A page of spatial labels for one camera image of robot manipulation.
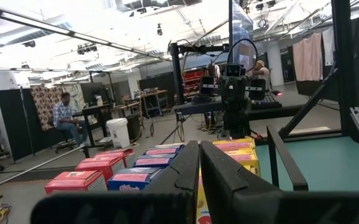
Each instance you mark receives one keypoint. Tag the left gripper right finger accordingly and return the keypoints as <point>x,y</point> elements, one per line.
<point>260,205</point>

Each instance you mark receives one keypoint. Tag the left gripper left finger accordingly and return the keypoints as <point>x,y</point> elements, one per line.
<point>135,205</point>

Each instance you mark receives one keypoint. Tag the blue Frosted Flakes cereal box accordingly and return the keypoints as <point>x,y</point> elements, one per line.
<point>132,179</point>
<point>154,161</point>
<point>163,151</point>

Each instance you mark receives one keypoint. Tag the yellow Corn Pops cereal box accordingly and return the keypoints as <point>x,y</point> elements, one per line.
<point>244,158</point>
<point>202,205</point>
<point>233,145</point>

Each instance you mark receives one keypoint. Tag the red Froot Loops cereal box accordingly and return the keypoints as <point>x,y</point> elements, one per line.
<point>99,165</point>
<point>73,182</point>
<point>117,153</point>

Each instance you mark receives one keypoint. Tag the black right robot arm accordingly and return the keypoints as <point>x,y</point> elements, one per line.
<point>236,121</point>

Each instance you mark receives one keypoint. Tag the pink backlit keyboard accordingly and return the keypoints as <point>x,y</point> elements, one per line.
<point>264,101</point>

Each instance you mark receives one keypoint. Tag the person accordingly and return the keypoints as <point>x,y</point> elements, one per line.
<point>62,116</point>
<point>263,73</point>

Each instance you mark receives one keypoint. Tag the grey equipment cart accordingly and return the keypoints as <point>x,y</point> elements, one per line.
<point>198,108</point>

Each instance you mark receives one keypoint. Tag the red tool cabinet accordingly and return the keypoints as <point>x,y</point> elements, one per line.
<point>193,81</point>

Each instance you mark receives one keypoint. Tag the large upright display screen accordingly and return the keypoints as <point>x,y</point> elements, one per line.
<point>241,34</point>

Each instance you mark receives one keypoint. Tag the white plastic bucket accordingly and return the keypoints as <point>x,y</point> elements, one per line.
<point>118,132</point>

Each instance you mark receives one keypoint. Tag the pink hanging cloth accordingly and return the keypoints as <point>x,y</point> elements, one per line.
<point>306,57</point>

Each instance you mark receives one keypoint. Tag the black bin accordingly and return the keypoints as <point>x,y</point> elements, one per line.
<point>134,124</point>

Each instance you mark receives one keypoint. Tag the wooden workbench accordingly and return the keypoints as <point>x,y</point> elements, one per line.
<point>154,95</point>

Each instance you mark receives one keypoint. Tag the black desk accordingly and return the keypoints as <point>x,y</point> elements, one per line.
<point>96,109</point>

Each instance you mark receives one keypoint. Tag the white hanging cloth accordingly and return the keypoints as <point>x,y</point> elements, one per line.
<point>328,43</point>

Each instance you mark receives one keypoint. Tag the black desk monitor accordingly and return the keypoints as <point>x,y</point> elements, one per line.
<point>92,91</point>

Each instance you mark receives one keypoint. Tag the pale patterned curtain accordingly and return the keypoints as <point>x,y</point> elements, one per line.
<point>76,96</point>

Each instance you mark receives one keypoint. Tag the brown patterned curtain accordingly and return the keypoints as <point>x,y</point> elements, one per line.
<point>43,105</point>

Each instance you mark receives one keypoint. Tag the black partition panel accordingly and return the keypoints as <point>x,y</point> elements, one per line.
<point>12,124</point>

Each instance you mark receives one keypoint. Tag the black ceiling spotlight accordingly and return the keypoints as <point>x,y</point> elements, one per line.
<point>87,49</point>
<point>29,43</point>

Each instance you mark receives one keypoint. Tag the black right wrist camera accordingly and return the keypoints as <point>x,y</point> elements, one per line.
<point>233,70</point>

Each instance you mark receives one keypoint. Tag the wooden shelf black metal frame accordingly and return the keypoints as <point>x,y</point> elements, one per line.
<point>286,161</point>

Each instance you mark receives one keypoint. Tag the black aluminium rig frame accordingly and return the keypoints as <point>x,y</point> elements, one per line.
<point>342,62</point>

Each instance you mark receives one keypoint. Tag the grey round ceiling duct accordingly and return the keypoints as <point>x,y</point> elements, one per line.
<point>26,32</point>

